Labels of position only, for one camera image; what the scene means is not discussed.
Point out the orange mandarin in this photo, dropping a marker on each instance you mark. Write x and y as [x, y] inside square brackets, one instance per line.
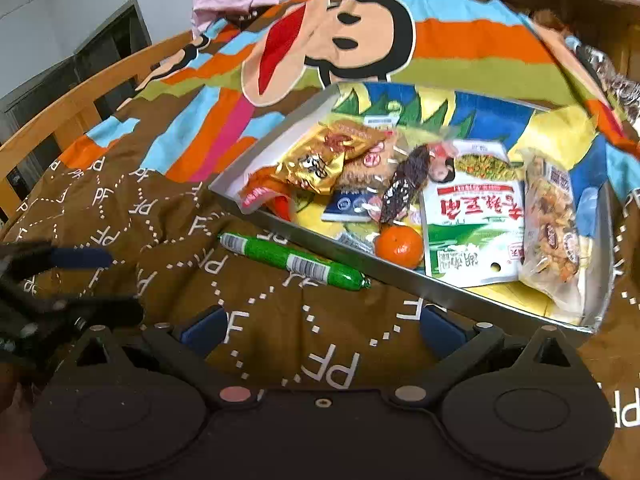
[400, 247]

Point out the gold snack packet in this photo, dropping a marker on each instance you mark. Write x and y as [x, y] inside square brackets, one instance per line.
[310, 165]

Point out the dark blue snack packet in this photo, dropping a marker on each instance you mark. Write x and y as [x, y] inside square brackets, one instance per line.
[347, 205]

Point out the green sausage stick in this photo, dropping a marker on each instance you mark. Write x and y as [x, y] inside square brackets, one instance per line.
[280, 255]

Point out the white green pea packet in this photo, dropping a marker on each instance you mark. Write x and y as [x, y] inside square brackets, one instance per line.
[470, 230]

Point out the floral satin quilt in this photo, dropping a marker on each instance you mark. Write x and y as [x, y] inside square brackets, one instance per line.
[620, 85]

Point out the silver box with cartoon drawing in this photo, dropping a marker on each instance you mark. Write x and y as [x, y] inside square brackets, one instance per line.
[500, 115]

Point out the wooden bed frame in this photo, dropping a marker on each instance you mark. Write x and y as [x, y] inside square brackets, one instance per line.
[75, 100]

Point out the clear mixed nut packet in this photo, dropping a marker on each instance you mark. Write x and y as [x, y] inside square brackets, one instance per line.
[550, 230]

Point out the clear packet with dark jerky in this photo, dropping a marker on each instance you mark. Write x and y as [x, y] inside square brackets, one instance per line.
[400, 190]

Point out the rice cracker packet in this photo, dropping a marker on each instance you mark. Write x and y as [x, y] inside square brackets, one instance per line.
[360, 157]

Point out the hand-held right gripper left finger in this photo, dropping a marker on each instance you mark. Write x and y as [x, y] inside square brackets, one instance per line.
[205, 329]

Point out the small red snack packet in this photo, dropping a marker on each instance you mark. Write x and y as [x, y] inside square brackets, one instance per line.
[260, 192]

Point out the cartoon monkey printed blanket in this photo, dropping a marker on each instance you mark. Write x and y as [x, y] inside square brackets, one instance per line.
[300, 330]

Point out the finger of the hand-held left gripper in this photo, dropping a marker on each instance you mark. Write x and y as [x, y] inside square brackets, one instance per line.
[80, 258]
[100, 312]

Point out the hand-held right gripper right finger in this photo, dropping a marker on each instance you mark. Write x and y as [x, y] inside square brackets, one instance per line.
[442, 329]

